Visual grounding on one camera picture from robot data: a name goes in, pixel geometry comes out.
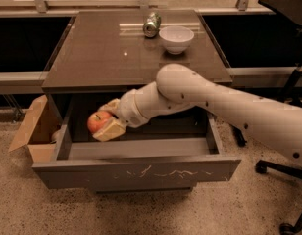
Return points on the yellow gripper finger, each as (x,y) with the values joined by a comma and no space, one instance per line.
(111,130)
(112,107)

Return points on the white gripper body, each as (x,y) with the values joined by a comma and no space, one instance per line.
(128,109)

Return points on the red apple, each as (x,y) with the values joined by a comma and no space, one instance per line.
(97,120)

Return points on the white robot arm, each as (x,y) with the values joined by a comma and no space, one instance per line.
(178,88)

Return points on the open grey top drawer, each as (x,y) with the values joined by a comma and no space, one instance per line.
(170,152)

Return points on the brown cardboard box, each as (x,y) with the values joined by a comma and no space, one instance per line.
(36,132)

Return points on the white ceramic bowl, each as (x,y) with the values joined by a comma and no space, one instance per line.
(176,39)

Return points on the green soda can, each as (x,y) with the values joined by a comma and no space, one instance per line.
(152,25)

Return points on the black table leg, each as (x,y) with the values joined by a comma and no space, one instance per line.
(241,142)

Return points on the black side table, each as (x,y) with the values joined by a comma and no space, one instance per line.
(291,9)

